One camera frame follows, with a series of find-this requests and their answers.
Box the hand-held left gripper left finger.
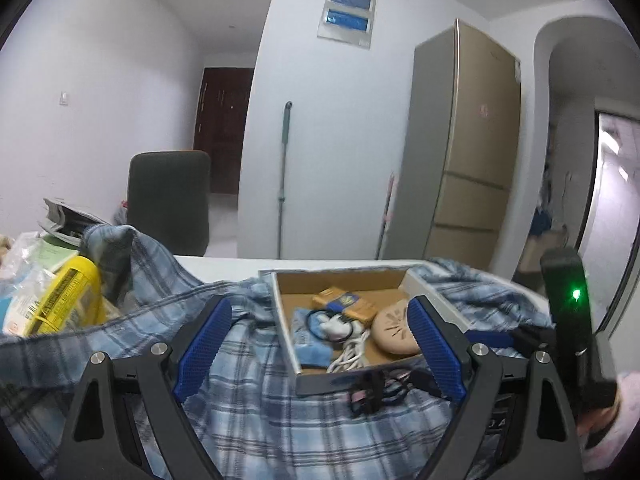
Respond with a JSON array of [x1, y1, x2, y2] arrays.
[[57, 294, 236, 480]]

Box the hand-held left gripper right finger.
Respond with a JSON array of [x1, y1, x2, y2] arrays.
[[406, 295, 586, 480]]

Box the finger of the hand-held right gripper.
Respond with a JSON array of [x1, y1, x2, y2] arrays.
[[465, 324, 557, 361]]

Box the round beige slotted disc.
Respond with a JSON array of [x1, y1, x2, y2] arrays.
[[371, 298, 426, 358]]

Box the white cable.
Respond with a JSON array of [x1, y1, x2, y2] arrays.
[[327, 332, 371, 374]]

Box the gold and blue carton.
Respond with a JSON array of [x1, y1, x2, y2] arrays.
[[312, 286, 379, 324]]

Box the white plush item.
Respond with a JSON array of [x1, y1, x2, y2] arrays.
[[319, 311, 360, 342]]

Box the light blue soft cloth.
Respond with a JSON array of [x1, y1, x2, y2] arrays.
[[291, 307, 332, 370]]

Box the black cord loop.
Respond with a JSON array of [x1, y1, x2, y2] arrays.
[[304, 308, 352, 342]]

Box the cardboard box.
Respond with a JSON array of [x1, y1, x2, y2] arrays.
[[258, 266, 473, 397]]

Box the person's right forearm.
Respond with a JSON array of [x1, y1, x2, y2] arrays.
[[585, 372, 640, 466]]

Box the person's right hand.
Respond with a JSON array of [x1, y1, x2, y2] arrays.
[[577, 402, 623, 438]]

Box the brown storage carton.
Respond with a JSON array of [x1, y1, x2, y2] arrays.
[[520, 230, 568, 281]]

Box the blue hanging clothes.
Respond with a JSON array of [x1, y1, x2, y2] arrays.
[[531, 207, 552, 237]]

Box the glass sliding door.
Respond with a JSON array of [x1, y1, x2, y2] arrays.
[[580, 110, 640, 336]]

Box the blue plaid shirt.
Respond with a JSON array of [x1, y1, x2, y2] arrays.
[[0, 224, 556, 480]]

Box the yellow labelled container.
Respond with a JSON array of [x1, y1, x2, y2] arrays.
[[25, 255, 107, 337]]

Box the dark grey chair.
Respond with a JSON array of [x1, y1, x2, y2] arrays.
[[127, 151, 212, 257]]

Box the folded newspaper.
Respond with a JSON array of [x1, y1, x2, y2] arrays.
[[39, 197, 111, 247]]

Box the clear plastic bag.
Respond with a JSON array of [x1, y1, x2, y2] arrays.
[[0, 231, 63, 336]]

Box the beige refrigerator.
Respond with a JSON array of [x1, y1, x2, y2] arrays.
[[382, 18, 522, 272]]

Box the dark wooden door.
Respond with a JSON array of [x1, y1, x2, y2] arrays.
[[192, 66, 255, 195]]

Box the black cable with pink tie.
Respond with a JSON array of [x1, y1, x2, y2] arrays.
[[347, 369, 436, 415]]

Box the wall electrical panel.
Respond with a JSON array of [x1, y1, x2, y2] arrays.
[[317, 0, 377, 50]]

